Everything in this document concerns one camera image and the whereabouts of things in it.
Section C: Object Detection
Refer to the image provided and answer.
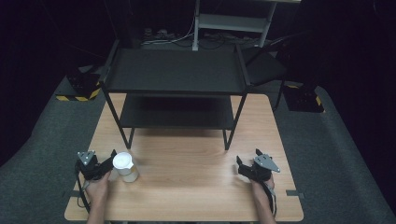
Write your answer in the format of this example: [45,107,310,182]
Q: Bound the black folding chair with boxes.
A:
[242,30,288,113]

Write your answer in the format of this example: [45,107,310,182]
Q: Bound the person's right hand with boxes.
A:
[250,175,276,198]

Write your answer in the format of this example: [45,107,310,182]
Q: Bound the person's left hand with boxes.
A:
[84,170,113,203]

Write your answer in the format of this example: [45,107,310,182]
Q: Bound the power strips with cables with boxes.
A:
[140,27,195,49]

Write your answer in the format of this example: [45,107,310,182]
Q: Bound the black base with hazard stripes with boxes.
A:
[282,83,327,114]
[55,66,103,103]

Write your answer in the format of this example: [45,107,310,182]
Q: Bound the black two-tier metal shelf rack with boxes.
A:
[99,38,252,151]

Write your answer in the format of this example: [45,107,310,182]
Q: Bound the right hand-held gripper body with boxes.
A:
[237,153,281,183]

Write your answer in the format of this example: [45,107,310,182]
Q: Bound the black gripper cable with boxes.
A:
[263,181,278,218]
[74,166,92,214]

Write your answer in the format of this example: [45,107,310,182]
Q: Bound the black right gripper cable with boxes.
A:
[263,181,278,218]

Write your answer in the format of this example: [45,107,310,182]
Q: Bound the white metal stand frame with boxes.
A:
[191,0,303,52]

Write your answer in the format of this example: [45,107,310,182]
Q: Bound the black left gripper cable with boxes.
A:
[74,166,92,214]

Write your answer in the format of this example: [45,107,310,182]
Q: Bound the white cup with lid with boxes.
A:
[112,151,140,184]

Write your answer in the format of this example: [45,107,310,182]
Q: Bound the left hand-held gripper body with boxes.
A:
[75,149,114,181]

